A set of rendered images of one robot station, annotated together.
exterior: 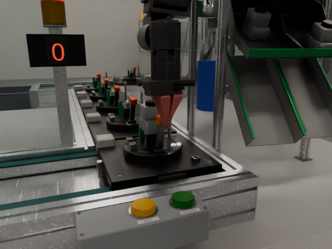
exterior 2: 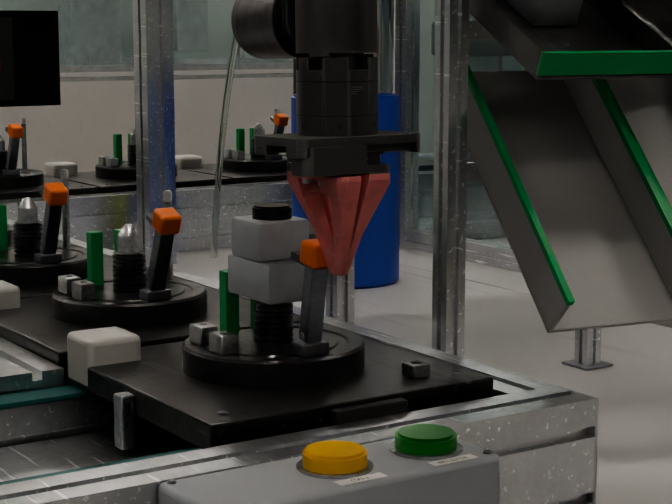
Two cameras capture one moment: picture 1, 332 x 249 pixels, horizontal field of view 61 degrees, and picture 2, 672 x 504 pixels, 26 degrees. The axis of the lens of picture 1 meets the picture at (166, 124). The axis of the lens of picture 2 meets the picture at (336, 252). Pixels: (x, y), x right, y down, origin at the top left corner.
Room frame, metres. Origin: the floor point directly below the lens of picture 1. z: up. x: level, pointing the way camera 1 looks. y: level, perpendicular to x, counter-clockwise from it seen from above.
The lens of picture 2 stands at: (-0.44, 0.23, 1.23)
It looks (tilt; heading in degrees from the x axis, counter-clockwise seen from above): 9 degrees down; 347
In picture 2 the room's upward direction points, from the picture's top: straight up
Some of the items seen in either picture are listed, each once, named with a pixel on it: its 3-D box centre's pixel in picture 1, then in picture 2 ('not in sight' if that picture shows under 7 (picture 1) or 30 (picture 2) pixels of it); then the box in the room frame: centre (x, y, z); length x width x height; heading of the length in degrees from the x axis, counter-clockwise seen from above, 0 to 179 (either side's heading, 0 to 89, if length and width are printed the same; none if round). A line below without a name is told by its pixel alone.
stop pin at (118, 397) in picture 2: (100, 169); (124, 420); (0.59, 0.15, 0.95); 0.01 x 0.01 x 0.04; 20
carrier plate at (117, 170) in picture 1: (152, 155); (273, 377); (0.63, 0.03, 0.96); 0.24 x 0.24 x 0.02; 20
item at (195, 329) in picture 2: (129, 141); (203, 333); (0.63, 0.09, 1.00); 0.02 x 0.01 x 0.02; 20
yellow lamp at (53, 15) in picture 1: (53, 13); not in sight; (0.68, 0.25, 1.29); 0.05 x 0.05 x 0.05
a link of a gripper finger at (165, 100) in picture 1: (171, 105); (352, 207); (0.55, -0.01, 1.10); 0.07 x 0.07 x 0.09; 21
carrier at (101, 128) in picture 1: (127, 111); (128, 266); (0.87, 0.12, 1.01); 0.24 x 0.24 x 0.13; 20
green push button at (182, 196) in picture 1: (183, 201); (425, 446); (0.43, -0.03, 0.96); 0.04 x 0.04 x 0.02
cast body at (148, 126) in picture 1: (150, 114); (265, 248); (0.64, 0.04, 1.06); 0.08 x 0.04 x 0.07; 20
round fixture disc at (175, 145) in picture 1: (152, 148); (273, 353); (0.63, 0.03, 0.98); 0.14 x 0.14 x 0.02
